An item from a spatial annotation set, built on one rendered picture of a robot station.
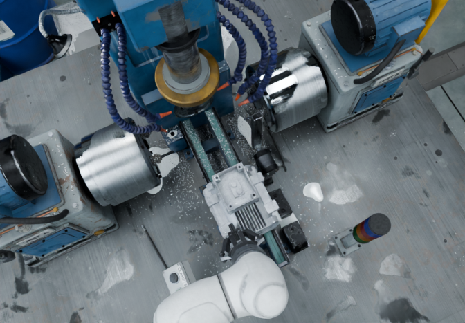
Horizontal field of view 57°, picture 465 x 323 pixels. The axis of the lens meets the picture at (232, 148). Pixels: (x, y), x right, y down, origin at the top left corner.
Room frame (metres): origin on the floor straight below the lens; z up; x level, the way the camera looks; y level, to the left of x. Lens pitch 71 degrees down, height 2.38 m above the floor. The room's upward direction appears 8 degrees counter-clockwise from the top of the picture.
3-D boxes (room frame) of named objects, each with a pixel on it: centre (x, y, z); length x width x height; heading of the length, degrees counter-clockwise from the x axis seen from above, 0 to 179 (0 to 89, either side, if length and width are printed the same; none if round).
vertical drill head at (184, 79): (0.59, 0.10, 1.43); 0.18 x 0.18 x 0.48
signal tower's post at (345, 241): (0.13, -0.36, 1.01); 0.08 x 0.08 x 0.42; 17
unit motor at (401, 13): (0.72, -0.53, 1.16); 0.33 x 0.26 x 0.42; 107
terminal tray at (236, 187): (0.30, 0.01, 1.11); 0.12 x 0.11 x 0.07; 18
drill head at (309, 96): (0.66, -0.23, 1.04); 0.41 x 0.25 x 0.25; 107
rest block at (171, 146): (0.59, 0.21, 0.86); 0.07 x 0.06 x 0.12; 107
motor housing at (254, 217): (0.27, -0.01, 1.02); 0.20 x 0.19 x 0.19; 18
